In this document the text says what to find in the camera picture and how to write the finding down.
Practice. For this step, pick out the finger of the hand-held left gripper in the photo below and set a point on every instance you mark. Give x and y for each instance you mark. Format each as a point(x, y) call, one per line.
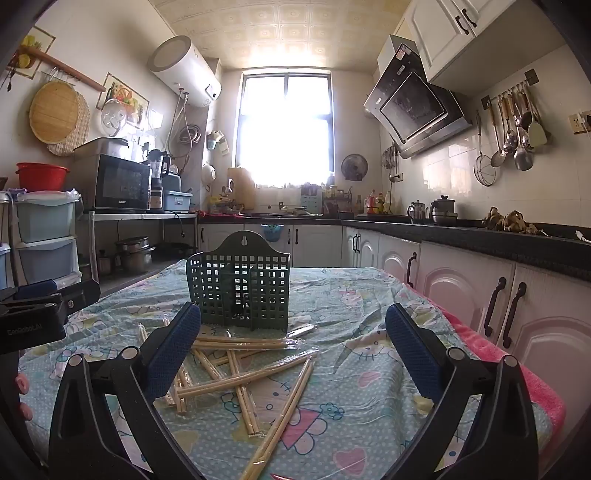
point(78, 295)

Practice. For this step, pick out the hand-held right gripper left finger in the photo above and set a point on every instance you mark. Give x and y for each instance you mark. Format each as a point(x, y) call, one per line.
point(178, 350)

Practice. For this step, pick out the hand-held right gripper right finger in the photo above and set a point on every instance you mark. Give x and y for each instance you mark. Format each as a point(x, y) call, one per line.
point(411, 350)

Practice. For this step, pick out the group of bamboo chopsticks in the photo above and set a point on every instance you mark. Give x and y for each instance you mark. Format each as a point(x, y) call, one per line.
point(249, 342)

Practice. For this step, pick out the green plastic utensil basket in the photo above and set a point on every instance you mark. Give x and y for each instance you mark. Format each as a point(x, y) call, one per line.
point(258, 286)

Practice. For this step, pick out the person's left hand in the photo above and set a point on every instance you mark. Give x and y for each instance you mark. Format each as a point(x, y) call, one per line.
point(23, 384)

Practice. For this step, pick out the cartoon printed bed sheet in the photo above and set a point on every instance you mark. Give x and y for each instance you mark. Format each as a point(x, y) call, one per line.
point(351, 369)

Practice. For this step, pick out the stacked steel pots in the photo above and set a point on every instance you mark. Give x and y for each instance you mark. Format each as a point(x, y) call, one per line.
point(136, 258)

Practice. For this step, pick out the white base cabinets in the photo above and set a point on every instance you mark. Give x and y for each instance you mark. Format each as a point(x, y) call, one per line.
point(452, 286)

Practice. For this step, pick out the plastic drawer unit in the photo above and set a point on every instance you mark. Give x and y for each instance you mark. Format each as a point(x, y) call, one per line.
point(46, 221)

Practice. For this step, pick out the metal shelf rack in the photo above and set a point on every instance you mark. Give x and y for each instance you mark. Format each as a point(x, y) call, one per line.
point(138, 215)

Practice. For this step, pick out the black microwave oven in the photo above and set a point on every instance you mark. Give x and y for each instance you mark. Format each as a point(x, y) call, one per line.
point(115, 182)

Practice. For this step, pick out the red plastic basin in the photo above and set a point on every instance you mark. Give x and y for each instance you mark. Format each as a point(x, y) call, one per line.
point(41, 177)

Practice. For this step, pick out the pink fleece blanket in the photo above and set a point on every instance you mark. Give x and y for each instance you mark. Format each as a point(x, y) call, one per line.
point(531, 383)

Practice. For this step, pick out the black cooking pot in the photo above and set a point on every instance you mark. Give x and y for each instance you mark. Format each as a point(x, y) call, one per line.
point(444, 212)

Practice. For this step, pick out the steel lidded container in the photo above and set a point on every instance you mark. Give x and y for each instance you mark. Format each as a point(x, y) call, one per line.
point(101, 146)

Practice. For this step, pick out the blue hanging bin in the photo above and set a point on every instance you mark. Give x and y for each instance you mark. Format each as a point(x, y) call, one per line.
point(271, 233)

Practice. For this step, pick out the black blender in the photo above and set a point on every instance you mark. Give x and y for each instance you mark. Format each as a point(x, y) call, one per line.
point(159, 168)

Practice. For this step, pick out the red sauce bottle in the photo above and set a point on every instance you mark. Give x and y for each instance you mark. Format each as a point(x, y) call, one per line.
point(371, 205)

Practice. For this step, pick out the round woven mat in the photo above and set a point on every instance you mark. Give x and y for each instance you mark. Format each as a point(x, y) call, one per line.
point(83, 134)

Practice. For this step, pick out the dark seasoning rack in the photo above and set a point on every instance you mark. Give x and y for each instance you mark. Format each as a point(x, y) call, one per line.
point(339, 205)

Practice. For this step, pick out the teal countertop organiser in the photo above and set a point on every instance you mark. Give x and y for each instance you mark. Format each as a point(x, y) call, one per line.
point(311, 203)

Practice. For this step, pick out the white round hanging container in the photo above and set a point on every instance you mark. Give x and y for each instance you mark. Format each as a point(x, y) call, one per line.
point(208, 173)

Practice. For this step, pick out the glass pot lid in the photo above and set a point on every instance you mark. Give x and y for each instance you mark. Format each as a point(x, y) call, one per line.
point(113, 117)

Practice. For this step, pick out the round wooden cutting board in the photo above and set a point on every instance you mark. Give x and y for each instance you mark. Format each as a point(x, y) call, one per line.
point(53, 113)

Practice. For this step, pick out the green hanging holder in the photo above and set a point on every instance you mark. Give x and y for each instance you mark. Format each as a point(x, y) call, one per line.
point(214, 141)

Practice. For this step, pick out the small steel ladle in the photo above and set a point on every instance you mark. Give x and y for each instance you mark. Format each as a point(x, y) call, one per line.
point(498, 159)

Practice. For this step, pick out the large steel ladle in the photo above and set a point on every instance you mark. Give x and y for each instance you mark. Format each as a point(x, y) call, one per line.
point(524, 159)

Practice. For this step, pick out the wooden rod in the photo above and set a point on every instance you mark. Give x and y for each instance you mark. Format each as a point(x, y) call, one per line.
point(69, 71)

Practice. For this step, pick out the steel slotted spoon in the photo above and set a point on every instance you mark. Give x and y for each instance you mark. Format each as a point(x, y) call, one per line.
point(510, 141)

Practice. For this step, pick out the black range hood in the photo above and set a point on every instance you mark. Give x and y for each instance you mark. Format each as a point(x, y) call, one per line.
point(411, 106)

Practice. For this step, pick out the white water heater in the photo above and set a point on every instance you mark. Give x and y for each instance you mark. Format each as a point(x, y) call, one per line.
point(184, 74)

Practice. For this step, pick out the kitchen window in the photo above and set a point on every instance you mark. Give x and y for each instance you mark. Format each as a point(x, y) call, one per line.
point(286, 129)

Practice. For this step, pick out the pale green spatula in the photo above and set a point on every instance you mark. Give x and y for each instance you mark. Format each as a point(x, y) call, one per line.
point(538, 134)

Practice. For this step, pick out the small wall fan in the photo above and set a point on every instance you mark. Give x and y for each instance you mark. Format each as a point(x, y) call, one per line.
point(354, 167)

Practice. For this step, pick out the fruit wall poster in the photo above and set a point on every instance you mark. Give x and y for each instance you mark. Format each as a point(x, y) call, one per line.
point(34, 44)
point(131, 92)

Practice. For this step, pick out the metal utensil rail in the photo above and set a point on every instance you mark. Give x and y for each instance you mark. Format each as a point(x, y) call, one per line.
point(503, 94)

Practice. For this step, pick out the wall socket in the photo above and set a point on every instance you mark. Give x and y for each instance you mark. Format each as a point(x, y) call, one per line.
point(579, 122)

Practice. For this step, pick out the white wall cabinets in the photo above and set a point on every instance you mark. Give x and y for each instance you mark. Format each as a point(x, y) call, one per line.
point(443, 37)

